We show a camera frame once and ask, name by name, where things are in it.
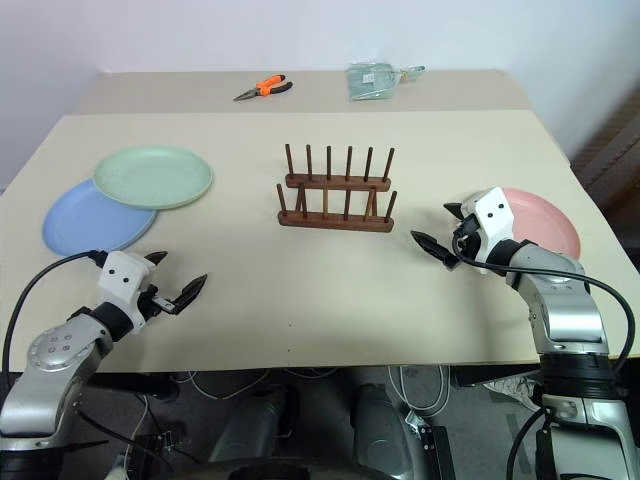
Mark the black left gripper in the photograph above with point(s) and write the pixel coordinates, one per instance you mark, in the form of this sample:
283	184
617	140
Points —
147	302

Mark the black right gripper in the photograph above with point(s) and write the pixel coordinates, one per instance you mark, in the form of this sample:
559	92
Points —
467	235

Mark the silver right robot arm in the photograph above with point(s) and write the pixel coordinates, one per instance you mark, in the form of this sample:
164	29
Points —
570	310

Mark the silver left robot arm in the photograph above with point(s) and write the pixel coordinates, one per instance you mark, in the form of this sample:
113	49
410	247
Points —
60	350

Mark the wooden dish rack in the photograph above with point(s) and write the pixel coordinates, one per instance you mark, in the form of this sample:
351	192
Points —
335	222

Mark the blue plate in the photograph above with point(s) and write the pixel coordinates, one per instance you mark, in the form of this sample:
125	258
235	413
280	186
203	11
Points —
90	225

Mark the red plate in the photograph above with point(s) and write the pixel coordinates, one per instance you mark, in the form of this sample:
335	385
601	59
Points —
545	225

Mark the green plate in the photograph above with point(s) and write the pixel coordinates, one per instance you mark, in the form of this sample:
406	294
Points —
152	175

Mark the green packaged cloth bag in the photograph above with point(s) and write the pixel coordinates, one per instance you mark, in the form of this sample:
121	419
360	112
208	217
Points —
372	82

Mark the dark rounded robot leg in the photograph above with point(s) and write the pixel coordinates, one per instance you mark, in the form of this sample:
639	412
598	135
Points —
255	425
385	430

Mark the dark rounded robot torso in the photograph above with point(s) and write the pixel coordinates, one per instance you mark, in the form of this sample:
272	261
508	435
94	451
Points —
275	469

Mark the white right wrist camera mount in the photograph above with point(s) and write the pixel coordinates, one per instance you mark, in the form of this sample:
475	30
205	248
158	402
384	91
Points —
492	215

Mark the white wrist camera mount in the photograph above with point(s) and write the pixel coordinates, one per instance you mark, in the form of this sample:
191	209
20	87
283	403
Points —
492	215
122	277

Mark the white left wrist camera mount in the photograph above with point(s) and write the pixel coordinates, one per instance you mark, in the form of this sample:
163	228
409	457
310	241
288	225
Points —
122	277

